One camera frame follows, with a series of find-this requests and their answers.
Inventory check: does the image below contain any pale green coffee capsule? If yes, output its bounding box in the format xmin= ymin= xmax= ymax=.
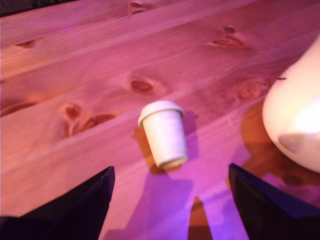
xmin=137 ymin=100 xmax=189 ymax=169

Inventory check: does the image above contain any white milk menu mug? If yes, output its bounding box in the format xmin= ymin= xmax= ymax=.
xmin=261 ymin=34 xmax=320 ymax=174

